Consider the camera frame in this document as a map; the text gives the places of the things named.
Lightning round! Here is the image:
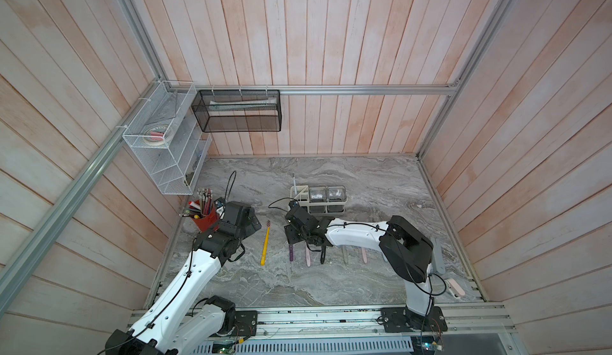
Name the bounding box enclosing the yellow toothbrush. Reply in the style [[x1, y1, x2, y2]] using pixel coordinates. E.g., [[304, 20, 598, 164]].
[[260, 219, 271, 267]]

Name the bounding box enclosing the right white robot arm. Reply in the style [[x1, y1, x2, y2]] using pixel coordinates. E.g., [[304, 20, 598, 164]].
[[285, 200, 448, 333]]

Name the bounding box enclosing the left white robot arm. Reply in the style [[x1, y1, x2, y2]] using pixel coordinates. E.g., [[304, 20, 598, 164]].
[[101, 202, 261, 354]]

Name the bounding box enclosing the light pink toothbrush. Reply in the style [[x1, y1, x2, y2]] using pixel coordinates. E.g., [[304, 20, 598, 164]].
[[305, 248, 312, 267]]

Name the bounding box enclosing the black toothbrush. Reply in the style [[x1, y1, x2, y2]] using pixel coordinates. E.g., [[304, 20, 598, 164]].
[[320, 246, 326, 265]]

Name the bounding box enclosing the grey green toothbrush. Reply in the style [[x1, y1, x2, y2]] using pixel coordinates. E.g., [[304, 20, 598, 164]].
[[341, 246, 348, 266]]

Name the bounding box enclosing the red pencil cup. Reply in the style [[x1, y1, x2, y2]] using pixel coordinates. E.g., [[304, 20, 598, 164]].
[[191, 209, 219, 232]]

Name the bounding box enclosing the grey flat block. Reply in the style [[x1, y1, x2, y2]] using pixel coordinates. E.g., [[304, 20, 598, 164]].
[[431, 238, 446, 275]]

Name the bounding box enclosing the pink eraser block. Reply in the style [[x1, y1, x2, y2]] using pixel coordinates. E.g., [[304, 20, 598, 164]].
[[446, 278, 466, 299]]

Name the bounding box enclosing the black wire mesh basket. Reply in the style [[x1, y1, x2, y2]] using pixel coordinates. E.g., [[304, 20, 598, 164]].
[[191, 90, 283, 133]]

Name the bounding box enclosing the white wire mesh shelf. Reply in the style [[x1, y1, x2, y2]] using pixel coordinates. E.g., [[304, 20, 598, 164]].
[[123, 81, 211, 196]]

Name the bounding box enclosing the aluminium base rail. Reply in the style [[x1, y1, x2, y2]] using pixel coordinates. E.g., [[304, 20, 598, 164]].
[[127, 296, 514, 353]]

